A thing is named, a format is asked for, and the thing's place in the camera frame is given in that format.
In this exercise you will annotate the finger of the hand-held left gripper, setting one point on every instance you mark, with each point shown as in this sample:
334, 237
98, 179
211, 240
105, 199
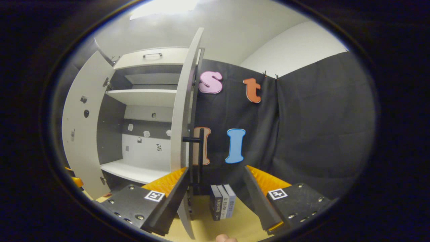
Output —
77, 182

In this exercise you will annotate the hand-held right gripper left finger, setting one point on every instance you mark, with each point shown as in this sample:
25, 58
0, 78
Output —
174, 201

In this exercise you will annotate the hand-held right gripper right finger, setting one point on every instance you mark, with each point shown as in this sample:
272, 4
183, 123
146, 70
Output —
260, 201

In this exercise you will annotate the white cabinet door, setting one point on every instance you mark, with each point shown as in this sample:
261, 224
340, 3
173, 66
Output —
80, 144
183, 111

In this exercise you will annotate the white cabinet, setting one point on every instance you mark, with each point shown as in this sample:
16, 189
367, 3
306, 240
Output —
144, 151

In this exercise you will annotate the white cabinet shelf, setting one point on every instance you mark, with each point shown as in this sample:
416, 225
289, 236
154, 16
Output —
144, 97

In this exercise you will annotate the white cabinet drawer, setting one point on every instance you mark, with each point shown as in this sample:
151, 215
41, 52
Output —
147, 58

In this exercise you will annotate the light blue book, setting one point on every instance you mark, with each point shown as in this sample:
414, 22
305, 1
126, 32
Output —
231, 200

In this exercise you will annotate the grey book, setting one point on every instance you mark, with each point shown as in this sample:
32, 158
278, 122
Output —
224, 201

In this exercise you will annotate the dark blue book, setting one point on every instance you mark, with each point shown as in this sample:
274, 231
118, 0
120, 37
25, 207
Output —
215, 203

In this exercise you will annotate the black backdrop cloth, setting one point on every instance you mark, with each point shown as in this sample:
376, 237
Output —
319, 127

